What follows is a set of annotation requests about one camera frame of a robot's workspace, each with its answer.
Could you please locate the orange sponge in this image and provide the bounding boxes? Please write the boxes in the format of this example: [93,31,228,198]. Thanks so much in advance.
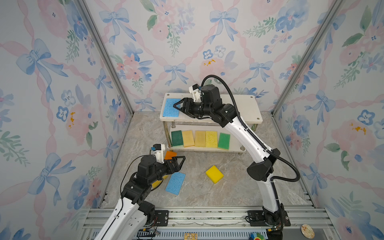
[164,151,177,160]

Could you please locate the small yellow sponge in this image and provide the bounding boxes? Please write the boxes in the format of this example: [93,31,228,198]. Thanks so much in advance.
[206,166,224,184]

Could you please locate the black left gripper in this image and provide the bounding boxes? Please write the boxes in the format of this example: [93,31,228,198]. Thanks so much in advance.
[147,155,184,187]

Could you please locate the light green sponge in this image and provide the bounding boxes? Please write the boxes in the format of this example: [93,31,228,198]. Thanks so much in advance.
[218,133,231,150]

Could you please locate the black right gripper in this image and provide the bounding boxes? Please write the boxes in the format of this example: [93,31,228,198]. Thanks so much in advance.
[172,99,214,120]

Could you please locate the black corrugated cable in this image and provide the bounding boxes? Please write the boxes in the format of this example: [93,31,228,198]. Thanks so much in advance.
[200,74,301,183]

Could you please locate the dark green scouring sponge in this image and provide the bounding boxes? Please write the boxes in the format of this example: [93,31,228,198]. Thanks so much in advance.
[171,131,184,147]

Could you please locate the bright yellow porous sponge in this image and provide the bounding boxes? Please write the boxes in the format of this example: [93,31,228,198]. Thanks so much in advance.
[206,131,218,148]

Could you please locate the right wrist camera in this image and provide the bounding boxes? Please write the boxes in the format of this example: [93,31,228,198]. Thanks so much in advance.
[189,84,202,103]

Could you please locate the blue sponge front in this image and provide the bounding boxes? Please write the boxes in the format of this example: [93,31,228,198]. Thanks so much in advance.
[166,172,186,196]

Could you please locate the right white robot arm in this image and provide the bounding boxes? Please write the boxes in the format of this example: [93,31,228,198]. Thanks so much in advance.
[173,85,286,231]

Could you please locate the blue sponge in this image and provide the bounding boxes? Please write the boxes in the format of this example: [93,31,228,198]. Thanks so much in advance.
[163,99,181,118]
[166,172,186,196]

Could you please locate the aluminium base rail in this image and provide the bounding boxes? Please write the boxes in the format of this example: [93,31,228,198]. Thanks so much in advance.
[78,206,341,240]

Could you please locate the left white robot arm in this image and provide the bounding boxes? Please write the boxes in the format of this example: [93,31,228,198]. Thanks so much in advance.
[96,155,186,240]

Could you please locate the white two-tier metal shelf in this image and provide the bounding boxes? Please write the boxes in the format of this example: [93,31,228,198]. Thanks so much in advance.
[160,93,263,152]

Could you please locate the blue sponge back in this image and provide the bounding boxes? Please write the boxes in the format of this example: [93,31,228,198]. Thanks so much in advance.
[163,99,181,118]

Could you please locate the round wooden disc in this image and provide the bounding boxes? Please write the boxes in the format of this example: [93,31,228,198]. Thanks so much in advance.
[301,224,315,240]

